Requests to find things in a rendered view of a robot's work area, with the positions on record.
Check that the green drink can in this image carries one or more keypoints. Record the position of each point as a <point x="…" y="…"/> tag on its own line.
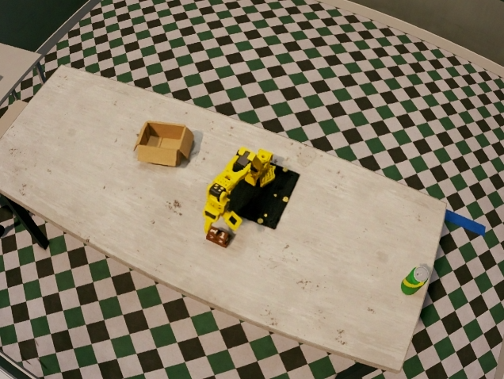
<point x="414" y="280"/>

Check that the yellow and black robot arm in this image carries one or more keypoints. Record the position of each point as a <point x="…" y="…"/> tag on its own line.
<point x="252" y="169"/>

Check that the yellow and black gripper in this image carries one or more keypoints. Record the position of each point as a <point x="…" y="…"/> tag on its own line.
<point x="212" y="215"/>

